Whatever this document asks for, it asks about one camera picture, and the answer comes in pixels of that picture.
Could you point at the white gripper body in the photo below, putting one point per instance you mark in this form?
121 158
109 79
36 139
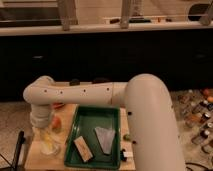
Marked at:
41 116

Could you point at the grey folded cloth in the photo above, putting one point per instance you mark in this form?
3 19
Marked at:
105 138

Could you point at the yellow banana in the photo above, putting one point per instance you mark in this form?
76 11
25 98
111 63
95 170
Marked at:
43 132

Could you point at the dark red bowl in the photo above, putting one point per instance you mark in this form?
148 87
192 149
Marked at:
100 80

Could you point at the wooden block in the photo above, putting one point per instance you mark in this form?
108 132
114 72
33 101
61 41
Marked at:
83 149

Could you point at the white paper cup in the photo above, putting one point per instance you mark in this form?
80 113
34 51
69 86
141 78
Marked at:
49 146

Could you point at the black chair frame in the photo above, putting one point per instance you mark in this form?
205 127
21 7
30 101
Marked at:
14 164

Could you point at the green chili pepper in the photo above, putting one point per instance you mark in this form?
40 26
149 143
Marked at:
126 137

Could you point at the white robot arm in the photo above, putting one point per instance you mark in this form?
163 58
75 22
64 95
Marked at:
151 117

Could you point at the orange fruit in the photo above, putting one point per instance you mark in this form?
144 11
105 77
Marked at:
56 123

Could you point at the green plastic tray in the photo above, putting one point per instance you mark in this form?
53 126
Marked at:
85 120

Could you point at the dark metal cup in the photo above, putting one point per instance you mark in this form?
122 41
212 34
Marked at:
74 82

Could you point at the white handled brush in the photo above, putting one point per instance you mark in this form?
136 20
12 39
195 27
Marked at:
124 155

